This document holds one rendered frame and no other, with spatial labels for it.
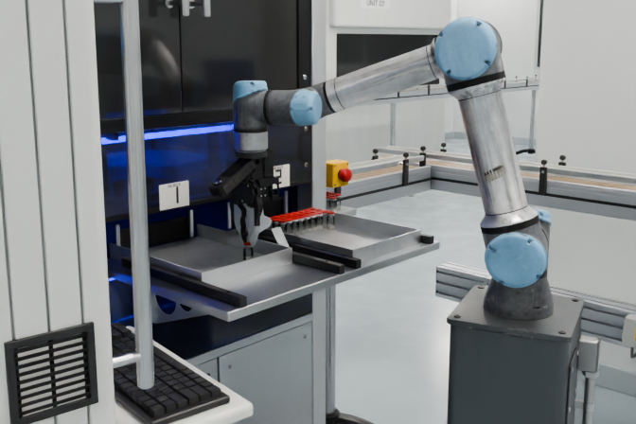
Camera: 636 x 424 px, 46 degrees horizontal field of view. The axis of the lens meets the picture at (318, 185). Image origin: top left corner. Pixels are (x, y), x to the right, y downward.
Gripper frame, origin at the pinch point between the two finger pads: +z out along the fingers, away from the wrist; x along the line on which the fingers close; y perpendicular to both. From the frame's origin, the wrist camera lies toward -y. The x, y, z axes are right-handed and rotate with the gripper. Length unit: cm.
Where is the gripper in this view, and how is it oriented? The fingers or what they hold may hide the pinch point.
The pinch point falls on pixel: (246, 239)
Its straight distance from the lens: 171.4
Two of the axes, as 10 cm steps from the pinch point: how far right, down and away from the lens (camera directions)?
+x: -7.3, -1.2, 6.7
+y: 6.8, -1.4, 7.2
